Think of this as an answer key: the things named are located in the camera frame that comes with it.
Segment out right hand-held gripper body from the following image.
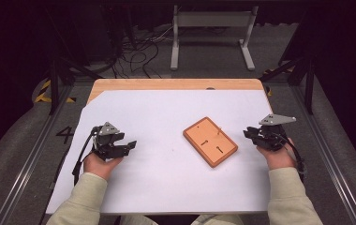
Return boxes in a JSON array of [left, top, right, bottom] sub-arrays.
[[255, 113, 297, 152]]

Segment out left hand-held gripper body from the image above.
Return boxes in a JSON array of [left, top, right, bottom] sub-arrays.
[[92, 121, 129, 161]]

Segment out person's left hand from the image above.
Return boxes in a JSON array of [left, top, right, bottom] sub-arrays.
[[82, 152, 125, 181]]

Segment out person's right hand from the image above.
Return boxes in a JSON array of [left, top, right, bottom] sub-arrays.
[[256, 137, 298, 172]]

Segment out white paper sheet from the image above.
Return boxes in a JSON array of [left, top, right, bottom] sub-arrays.
[[45, 89, 273, 216]]

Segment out orange wooden board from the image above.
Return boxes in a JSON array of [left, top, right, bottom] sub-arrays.
[[183, 116, 239, 169]]

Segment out black metal stand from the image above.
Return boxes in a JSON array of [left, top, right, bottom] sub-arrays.
[[259, 12, 318, 115], [43, 8, 104, 116]]

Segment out person's legs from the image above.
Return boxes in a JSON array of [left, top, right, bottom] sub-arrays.
[[116, 213, 249, 225]]

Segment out white metal stand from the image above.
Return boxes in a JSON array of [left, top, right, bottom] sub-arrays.
[[170, 4, 260, 71]]

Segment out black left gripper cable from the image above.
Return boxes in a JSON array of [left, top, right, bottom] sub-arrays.
[[71, 126, 101, 186]]

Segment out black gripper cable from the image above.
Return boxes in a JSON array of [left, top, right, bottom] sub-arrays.
[[71, 126, 101, 186], [279, 132, 307, 184]]

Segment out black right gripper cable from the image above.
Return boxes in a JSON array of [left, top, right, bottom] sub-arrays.
[[279, 132, 307, 184]]

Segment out aluminium floor rail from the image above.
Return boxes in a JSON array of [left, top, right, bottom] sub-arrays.
[[0, 83, 74, 225], [290, 84, 356, 225]]

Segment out tangle of black floor cables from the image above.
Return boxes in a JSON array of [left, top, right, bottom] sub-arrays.
[[109, 26, 174, 80]]

